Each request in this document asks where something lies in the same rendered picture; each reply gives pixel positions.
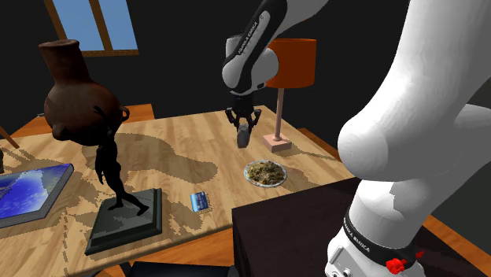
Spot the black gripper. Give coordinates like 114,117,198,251
224,93,263,135

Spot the grey oblong object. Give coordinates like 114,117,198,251
236,123,253,150

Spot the plate of brown food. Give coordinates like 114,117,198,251
243,160,288,189

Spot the wooden table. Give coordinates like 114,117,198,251
0,103,356,277

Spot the orange shade table lamp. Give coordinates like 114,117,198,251
262,38,318,153

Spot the small blue box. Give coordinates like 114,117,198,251
190,191,212,213

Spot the dark robot stand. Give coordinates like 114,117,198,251
231,176,491,277

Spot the black figure statue with brown jar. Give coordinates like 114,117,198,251
38,39,164,257

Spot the wooden frame window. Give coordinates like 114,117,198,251
43,0,140,58

